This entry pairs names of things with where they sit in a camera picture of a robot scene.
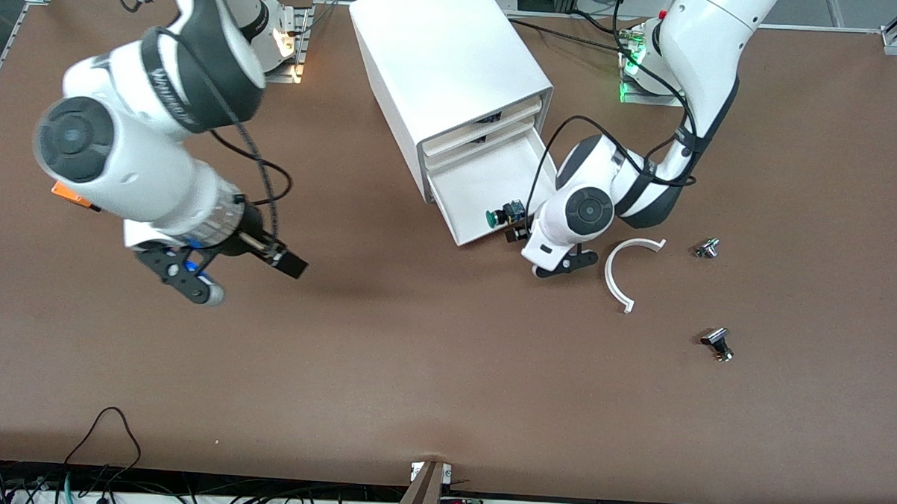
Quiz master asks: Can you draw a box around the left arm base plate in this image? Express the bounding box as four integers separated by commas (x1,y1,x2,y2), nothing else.
618,19,688,107

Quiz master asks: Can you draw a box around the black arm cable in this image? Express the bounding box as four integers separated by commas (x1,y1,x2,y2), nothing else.
524,0,706,233
102,0,300,242

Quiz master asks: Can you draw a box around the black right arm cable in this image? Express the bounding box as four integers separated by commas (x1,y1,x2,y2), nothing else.
102,0,300,242

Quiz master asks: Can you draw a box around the large white drawer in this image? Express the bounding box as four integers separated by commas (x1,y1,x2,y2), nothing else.
425,123,562,251

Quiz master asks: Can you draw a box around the black cable on table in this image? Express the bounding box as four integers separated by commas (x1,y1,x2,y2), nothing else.
504,8,638,57

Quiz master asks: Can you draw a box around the thin white drawer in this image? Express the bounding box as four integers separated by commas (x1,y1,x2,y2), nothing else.
421,92,543,160
423,114,538,174

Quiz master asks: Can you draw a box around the black looped cable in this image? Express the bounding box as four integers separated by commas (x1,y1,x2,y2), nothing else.
63,406,144,475

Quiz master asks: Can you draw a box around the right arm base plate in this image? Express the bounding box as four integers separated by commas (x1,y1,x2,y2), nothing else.
260,0,315,84

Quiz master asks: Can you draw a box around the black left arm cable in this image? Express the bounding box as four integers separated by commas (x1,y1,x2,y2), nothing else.
524,0,706,233

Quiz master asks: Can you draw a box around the black knob switch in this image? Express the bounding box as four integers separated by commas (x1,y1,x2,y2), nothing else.
699,327,735,363

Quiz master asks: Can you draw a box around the white drawer cabinet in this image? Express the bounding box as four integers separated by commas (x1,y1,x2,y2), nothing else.
342,0,557,209

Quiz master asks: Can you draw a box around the orange button enclosure box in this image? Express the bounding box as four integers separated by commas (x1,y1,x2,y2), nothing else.
51,180,102,212

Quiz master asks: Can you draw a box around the green push button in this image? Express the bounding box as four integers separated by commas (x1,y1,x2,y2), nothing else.
485,199,527,231

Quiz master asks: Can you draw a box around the white curved plastic strip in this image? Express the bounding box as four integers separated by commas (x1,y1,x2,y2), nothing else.
603,236,667,315

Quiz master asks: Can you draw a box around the grey camera mount wedge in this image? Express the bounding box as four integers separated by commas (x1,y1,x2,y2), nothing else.
391,459,453,504

